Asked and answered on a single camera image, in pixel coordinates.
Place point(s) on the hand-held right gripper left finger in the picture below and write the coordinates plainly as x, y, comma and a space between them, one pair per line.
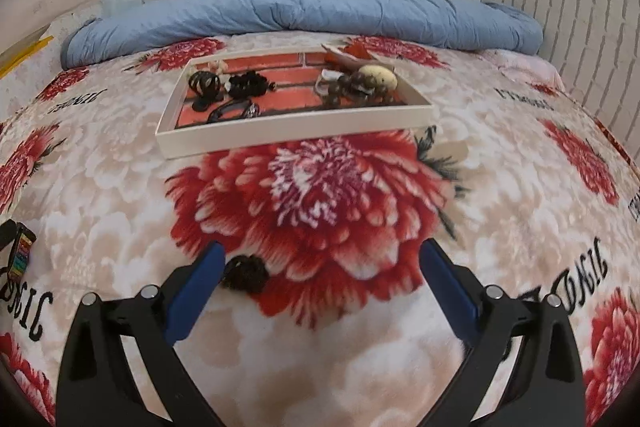
197, 292

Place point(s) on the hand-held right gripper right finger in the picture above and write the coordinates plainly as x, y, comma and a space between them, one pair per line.
450, 289

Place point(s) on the black scrunchie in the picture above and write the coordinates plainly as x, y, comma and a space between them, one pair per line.
244, 273

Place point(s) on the white tray with brick lining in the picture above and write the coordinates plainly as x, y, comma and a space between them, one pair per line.
300, 129

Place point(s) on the cream oval stone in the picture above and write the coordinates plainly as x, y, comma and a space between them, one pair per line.
380, 77

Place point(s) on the floral printed blanket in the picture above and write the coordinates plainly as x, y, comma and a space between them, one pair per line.
325, 207

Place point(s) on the black rainbow striped accessory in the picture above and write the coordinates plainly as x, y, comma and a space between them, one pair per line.
22, 252

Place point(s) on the cream fabric flower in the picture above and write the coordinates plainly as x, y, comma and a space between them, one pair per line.
217, 66

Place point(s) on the pink pillow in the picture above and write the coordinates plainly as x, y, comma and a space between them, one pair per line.
525, 67

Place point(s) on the red fabric flower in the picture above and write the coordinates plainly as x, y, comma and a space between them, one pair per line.
357, 52

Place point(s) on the yellow flat object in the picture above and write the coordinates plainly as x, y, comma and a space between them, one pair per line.
25, 54

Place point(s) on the blue quilt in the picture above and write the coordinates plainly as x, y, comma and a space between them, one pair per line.
300, 12

